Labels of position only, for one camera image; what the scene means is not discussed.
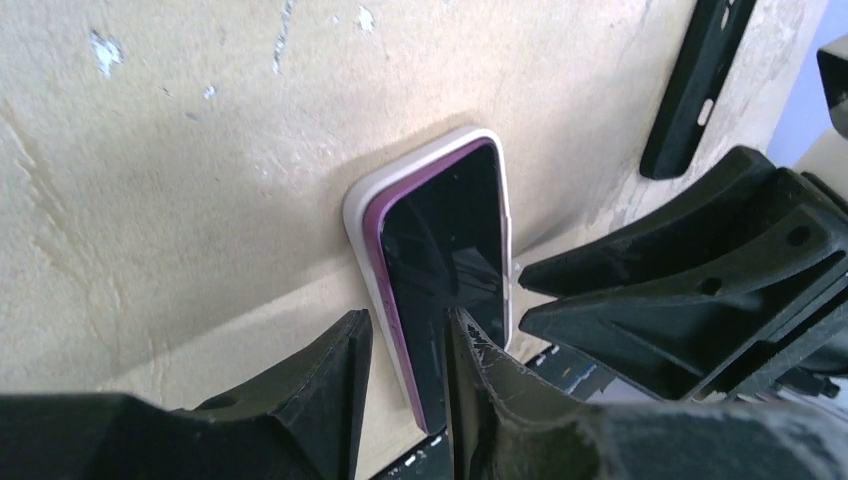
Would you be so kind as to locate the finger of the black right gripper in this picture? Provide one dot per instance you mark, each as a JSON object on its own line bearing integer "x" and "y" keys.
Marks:
{"x": 734, "y": 324}
{"x": 738, "y": 199}

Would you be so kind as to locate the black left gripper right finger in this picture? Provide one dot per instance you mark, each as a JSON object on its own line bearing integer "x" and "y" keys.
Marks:
{"x": 673, "y": 440}

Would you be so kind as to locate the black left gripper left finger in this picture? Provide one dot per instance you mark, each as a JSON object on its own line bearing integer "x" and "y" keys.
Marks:
{"x": 300, "y": 419}

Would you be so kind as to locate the black phone case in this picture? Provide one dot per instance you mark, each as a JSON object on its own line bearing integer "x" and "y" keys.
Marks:
{"x": 711, "y": 41}

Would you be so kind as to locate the purple phone black screen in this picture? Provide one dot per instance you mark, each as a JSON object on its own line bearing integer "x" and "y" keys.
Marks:
{"x": 444, "y": 265}

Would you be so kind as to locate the clear white phone case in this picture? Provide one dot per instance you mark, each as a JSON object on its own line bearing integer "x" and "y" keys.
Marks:
{"x": 361, "y": 218}

